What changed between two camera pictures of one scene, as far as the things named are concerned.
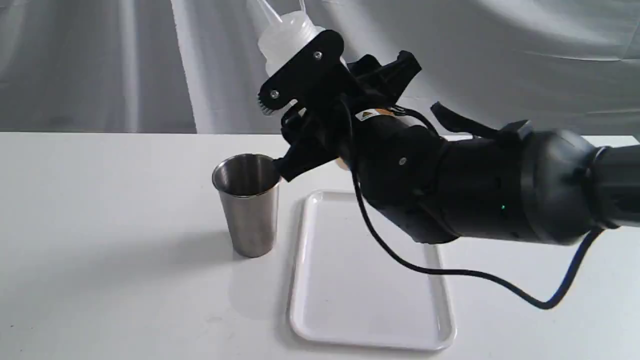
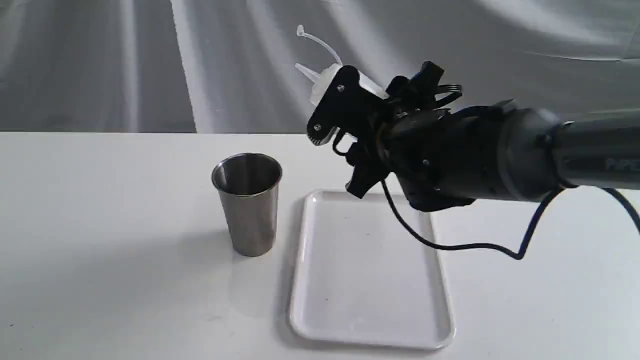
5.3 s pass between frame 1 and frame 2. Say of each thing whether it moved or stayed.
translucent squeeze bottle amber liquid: moved
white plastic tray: stayed
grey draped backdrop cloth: stayed
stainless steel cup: stayed
